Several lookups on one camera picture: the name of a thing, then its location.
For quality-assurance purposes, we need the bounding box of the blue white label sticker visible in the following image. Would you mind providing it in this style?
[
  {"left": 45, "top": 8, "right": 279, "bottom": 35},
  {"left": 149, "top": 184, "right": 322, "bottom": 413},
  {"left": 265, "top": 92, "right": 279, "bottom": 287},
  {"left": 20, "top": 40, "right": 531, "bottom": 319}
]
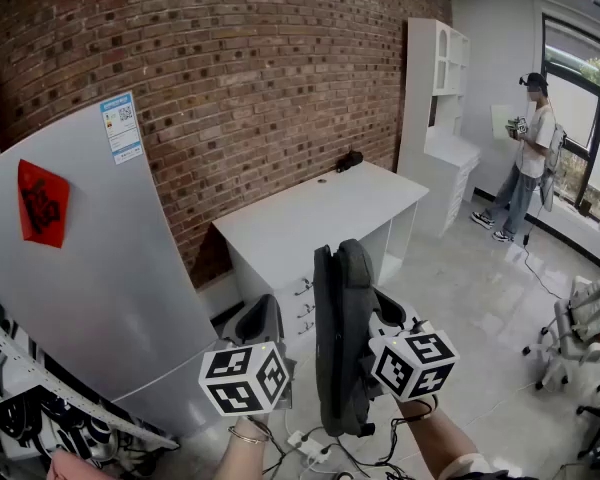
[{"left": 99, "top": 91, "right": 145, "bottom": 166}]

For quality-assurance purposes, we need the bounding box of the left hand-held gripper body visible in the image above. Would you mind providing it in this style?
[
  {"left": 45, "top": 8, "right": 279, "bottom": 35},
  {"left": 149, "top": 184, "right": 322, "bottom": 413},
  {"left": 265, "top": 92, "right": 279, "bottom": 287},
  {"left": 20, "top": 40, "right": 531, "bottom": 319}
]
[{"left": 198, "top": 337, "right": 297, "bottom": 417}]

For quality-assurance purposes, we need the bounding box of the long black floor cable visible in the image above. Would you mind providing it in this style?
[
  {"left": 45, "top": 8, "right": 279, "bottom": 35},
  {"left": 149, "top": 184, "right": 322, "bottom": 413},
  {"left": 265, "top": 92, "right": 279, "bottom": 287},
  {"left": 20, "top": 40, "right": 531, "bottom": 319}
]
[{"left": 522, "top": 217, "right": 571, "bottom": 300}]

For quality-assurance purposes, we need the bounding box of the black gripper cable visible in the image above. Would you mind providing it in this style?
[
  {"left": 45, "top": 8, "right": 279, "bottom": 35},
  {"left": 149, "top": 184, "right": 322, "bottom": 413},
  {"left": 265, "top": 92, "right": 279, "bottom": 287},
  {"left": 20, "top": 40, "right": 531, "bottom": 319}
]
[
  {"left": 324, "top": 417, "right": 434, "bottom": 480},
  {"left": 249, "top": 417, "right": 287, "bottom": 474}
]

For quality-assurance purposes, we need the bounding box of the white office chair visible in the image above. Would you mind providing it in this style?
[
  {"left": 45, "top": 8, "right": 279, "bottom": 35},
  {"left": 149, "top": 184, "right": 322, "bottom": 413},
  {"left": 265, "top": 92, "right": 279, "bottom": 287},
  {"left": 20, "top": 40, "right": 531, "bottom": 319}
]
[{"left": 522, "top": 262, "right": 600, "bottom": 392}]

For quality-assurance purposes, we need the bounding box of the person's left forearm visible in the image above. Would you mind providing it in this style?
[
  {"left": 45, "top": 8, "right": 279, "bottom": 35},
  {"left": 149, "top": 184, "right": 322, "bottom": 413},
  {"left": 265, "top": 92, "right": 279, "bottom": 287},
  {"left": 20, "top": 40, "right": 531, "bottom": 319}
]
[{"left": 214, "top": 415, "right": 274, "bottom": 480}]

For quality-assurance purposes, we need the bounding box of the black folded umbrella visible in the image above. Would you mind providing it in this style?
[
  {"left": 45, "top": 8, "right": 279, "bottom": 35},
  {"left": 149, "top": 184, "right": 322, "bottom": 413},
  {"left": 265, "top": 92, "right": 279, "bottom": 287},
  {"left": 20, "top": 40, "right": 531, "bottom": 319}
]
[{"left": 335, "top": 150, "right": 365, "bottom": 173}]

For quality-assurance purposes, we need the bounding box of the grey refrigerator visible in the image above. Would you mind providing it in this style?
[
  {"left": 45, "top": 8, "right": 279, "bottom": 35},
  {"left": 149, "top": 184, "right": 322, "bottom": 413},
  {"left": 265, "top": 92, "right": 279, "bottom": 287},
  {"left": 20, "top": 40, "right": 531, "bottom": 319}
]
[{"left": 0, "top": 90, "right": 220, "bottom": 439}]

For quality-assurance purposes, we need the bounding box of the person's right forearm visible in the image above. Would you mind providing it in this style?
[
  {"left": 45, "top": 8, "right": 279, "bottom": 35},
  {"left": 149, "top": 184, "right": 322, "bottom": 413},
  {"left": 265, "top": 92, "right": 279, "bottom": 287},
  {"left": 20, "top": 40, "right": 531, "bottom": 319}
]
[{"left": 397, "top": 397, "right": 486, "bottom": 480}]

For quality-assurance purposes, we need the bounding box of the person's light shirt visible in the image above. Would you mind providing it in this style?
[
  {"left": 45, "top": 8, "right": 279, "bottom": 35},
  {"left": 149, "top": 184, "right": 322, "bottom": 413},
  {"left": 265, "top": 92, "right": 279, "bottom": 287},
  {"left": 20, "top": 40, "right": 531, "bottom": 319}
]
[{"left": 437, "top": 451, "right": 526, "bottom": 480}]

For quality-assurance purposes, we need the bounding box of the tangle of black cables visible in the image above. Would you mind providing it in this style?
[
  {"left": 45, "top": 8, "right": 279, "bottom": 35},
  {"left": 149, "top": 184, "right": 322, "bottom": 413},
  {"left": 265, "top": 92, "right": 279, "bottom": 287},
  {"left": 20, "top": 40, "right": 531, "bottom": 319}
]
[{"left": 0, "top": 390, "right": 126, "bottom": 467}]

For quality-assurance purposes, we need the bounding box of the white table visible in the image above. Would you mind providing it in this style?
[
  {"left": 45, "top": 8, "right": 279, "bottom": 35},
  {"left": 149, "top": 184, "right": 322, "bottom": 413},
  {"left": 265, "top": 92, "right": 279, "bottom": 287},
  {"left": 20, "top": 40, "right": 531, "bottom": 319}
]
[{"left": 212, "top": 160, "right": 430, "bottom": 340}]

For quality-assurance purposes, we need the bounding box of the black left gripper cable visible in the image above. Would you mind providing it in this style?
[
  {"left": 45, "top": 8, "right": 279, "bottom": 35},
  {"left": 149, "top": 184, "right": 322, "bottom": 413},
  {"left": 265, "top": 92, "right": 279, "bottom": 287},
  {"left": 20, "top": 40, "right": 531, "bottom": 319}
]
[{"left": 249, "top": 417, "right": 287, "bottom": 474}]

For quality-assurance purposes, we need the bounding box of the grey metal shelf rack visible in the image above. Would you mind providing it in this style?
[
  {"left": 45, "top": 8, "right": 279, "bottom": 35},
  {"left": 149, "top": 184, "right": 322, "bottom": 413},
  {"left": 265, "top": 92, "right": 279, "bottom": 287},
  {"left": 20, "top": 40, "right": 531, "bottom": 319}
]
[{"left": 0, "top": 277, "right": 181, "bottom": 480}]

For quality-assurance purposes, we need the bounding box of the thin metal bracelet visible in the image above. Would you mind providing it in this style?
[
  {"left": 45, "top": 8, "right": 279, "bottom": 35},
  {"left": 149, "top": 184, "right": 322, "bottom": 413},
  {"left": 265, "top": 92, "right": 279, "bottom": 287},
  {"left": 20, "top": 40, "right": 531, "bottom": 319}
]
[{"left": 228, "top": 425, "right": 271, "bottom": 445}]

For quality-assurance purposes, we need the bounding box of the tall white cabinet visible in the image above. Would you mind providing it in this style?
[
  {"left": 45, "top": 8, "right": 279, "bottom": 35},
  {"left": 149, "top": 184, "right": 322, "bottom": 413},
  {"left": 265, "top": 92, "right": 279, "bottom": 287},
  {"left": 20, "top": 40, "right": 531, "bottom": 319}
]
[{"left": 397, "top": 16, "right": 482, "bottom": 239}]

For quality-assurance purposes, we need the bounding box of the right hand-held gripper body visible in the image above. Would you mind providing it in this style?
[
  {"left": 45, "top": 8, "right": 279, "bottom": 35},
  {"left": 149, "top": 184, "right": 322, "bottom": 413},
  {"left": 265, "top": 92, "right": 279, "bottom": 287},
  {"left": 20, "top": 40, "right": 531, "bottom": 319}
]
[{"left": 362, "top": 317, "right": 460, "bottom": 403}]

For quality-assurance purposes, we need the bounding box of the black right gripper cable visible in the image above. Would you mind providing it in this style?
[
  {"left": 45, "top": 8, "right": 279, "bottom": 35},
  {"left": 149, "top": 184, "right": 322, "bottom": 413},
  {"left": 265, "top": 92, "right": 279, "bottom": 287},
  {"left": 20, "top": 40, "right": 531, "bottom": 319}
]
[{"left": 324, "top": 417, "right": 434, "bottom": 480}]

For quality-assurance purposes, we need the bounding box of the white power strip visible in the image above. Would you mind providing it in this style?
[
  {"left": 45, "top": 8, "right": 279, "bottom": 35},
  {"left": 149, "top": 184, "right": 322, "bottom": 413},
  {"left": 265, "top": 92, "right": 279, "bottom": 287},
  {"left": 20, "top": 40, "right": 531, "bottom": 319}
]
[{"left": 287, "top": 430, "right": 334, "bottom": 462}]

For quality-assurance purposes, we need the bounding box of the dark grey backpack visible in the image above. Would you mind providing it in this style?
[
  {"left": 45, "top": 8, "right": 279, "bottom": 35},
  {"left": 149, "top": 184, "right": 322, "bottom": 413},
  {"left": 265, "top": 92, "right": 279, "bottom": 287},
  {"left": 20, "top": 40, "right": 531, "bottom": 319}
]
[{"left": 312, "top": 239, "right": 381, "bottom": 439}]

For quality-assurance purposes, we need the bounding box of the red paper decoration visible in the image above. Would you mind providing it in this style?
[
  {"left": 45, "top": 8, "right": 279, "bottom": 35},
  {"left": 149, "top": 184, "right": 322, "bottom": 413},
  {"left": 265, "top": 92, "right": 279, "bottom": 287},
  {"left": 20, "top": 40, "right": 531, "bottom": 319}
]
[{"left": 17, "top": 159, "right": 71, "bottom": 249}]

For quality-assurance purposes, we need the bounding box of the black wrist strap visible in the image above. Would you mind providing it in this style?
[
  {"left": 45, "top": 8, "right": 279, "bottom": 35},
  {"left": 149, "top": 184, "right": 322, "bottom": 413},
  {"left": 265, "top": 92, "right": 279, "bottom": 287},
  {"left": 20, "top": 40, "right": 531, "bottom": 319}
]
[{"left": 399, "top": 395, "right": 439, "bottom": 422}]

